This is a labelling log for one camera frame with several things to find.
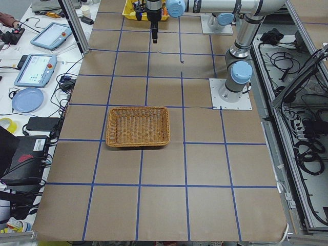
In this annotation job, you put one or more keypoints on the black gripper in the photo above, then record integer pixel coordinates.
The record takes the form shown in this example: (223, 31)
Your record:
(152, 13)

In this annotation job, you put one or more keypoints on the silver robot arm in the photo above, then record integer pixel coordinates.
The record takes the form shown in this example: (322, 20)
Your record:
(239, 72)

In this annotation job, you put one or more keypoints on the yellow tape roll on desk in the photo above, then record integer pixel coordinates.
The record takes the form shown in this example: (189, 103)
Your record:
(8, 124)

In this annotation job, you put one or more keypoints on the yellow plastic tray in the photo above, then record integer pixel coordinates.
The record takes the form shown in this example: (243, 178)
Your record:
(129, 10)

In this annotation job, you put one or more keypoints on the upper teach pendant tablet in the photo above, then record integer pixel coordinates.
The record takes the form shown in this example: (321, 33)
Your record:
(52, 36)

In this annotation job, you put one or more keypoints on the teach pendant tablet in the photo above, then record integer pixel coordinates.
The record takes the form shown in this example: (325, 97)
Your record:
(36, 71)
(52, 36)

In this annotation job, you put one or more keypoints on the brown wicker basket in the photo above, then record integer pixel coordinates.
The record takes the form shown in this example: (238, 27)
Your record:
(138, 127)

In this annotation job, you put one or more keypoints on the lower teach pendant tablet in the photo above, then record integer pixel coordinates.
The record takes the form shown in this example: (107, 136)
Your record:
(36, 71)

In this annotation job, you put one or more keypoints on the black power adapter brick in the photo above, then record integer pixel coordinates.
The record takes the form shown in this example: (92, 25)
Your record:
(42, 124)

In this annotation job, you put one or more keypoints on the light blue plate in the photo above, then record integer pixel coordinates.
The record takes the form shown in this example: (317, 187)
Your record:
(27, 100)

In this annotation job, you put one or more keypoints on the black computer box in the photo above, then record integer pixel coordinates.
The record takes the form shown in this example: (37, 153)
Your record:
(28, 162)

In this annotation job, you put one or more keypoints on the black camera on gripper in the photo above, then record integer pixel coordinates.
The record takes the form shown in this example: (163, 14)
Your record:
(138, 11)

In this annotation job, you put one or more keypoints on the aluminium frame post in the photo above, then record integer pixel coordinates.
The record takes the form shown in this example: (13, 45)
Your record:
(74, 23)

